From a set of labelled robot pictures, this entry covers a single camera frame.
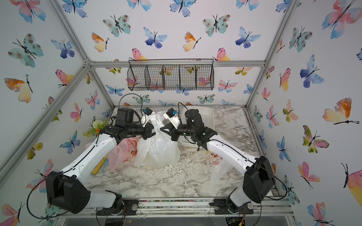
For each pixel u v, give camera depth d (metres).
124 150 0.81
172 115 0.61
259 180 0.42
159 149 0.68
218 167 0.77
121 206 0.72
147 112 0.67
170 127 0.65
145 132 0.67
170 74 0.98
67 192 0.40
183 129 0.64
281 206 0.76
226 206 0.72
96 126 0.88
